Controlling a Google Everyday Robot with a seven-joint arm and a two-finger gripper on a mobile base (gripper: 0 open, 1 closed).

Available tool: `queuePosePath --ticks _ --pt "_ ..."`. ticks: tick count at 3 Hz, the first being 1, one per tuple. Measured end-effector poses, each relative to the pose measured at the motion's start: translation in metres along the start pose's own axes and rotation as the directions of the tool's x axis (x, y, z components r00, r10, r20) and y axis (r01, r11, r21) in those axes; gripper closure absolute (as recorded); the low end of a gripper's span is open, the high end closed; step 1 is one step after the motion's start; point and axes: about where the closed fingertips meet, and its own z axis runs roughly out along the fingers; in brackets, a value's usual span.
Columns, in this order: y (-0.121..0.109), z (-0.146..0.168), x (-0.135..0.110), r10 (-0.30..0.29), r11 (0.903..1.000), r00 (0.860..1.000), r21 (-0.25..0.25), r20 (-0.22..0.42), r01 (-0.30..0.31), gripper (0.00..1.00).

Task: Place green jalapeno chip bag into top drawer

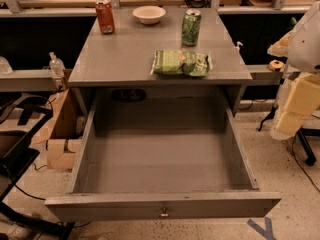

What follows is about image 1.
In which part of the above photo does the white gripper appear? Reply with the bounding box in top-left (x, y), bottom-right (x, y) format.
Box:
top-left (267, 31), bottom-right (320, 136)

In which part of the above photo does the green jalapeno chip bag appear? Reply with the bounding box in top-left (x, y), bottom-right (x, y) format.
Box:
top-left (151, 50), bottom-right (212, 77)

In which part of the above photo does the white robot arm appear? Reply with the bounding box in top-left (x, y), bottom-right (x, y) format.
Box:
top-left (268, 1), bottom-right (320, 140)

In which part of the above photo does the grey open top drawer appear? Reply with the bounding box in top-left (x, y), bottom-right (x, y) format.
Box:
top-left (46, 89), bottom-right (281, 222)

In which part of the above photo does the metal drawer knob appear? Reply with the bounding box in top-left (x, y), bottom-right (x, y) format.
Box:
top-left (159, 207), bottom-right (170, 218)

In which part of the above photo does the black stand leg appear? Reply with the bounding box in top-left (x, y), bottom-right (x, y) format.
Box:
top-left (297, 128), bottom-right (320, 166)

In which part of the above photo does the small white pump bottle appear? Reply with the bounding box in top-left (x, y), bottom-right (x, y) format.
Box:
top-left (236, 41), bottom-right (244, 52)

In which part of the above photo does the grey wooden cabinet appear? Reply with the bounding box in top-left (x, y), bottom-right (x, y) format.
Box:
top-left (69, 7), bottom-right (252, 111)

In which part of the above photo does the green soda can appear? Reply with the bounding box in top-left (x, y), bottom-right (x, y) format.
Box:
top-left (181, 8), bottom-right (201, 46)

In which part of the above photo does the white bowl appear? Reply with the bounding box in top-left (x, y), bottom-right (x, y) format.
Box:
top-left (133, 6), bottom-right (166, 25)

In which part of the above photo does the orange soda can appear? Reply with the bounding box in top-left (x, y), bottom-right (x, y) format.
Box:
top-left (95, 0), bottom-right (115, 34)

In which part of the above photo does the cardboard box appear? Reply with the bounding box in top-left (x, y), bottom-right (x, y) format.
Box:
top-left (32, 87), bottom-right (83, 169)

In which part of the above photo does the clear sanitizer pump bottle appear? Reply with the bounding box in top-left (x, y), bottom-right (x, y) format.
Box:
top-left (49, 52), bottom-right (65, 77)

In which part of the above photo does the black chair frame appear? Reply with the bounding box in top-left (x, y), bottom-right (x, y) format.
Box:
top-left (0, 93), bottom-right (74, 240)

